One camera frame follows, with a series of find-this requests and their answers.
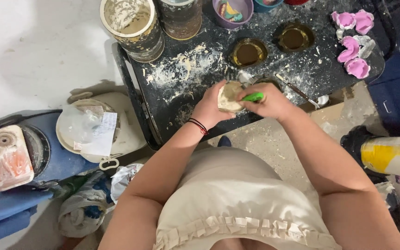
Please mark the pink dental impression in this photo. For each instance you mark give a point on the pink dental impression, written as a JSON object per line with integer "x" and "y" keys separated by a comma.
{"x": 350, "y": 50}
{"x": 358, "y": 67}
{"x": 364, "y": 21}
{"x": 344, "y": 20}

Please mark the blue plastic cup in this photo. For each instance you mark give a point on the blue plastic cup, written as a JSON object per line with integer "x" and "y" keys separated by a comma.
{"x": 266, "y": 7}

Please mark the clear plastic bag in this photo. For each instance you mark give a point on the clear plastic bag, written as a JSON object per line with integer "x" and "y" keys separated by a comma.
{"x": 76, "y": 125}

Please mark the plaster-stained white box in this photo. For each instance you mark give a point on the plaster-stained white box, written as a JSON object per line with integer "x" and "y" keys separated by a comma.
{"x": 5, "y": 158}

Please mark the beige plaster cast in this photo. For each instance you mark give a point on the beige plaster cast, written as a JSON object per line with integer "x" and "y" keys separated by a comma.
{"x": 229, "y": 97}

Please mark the person's right fingers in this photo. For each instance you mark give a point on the person's right fingers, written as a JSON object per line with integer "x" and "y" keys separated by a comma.
{"x": 254, "y": 106}

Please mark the blue round machine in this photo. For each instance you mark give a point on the blue round machine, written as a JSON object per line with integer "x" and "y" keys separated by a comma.
{"x": 56, "y": 152}

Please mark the black work table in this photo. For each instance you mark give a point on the black work table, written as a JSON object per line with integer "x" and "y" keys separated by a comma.
{"x": 203, "y": 59}

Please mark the yellow and white cylinder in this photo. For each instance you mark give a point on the yellow and white cylinder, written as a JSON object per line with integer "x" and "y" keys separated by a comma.
{"x": 392, "y": 158}

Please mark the purple plastic cup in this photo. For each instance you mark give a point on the purple plastic cup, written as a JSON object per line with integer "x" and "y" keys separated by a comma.
{"x": 245, "y": 12}

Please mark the colourful dental model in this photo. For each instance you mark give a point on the colourful dental model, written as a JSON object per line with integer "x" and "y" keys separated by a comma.
{"x": 230, "y": 11}

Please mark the white paper slip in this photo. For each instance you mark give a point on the white paper slip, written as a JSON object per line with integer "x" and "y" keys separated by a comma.
{"x": 104, "y": 135}

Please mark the red container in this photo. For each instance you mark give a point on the red container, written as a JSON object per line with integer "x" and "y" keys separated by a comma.
{"x": 295, "y": 1}

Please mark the plaster-stained glass jar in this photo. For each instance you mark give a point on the plaster-stained glass jar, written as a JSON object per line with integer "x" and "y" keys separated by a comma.
{"x": 181, "y": 19}

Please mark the dark blue shoe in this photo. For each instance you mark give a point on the dark blue shoe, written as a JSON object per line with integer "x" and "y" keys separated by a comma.
{"x": 224, "y": 141}

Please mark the crumpled silver bag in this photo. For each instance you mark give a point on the crumpled silver bag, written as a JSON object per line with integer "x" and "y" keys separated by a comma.
{"x": 123, "y": 180}

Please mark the large plaster-stained jar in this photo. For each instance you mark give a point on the large plaster-stained jar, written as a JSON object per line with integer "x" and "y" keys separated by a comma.
{"x": 134, "y": 24}

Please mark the person's left hand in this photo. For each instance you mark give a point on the person's left hand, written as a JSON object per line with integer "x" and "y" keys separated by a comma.
{"x": 207, "y": 109}

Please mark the white and blue plastic bag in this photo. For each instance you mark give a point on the white and blue plastic bag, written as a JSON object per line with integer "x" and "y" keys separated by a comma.
{"x": 82, "y": 208}

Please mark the person's right hand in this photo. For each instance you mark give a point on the person's right hand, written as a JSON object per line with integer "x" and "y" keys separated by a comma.
{"x": 273, "y": 102}

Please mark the clear plastic impression tray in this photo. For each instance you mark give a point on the clear plastic impression tray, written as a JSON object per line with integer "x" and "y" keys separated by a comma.
{"x": 366, "y": 45}

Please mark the black plastic bag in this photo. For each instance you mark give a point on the black plastic bag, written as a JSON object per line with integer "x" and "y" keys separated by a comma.
{"x": 352, "y": 142}

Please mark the white lidded bucket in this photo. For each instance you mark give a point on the white lidded bucket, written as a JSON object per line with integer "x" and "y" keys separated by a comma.
{"x": 130, "y": 128}

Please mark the cream ruffled dress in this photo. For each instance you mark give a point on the cream ruffled dress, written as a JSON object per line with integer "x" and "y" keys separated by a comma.
{"x": 234, "y": 201}

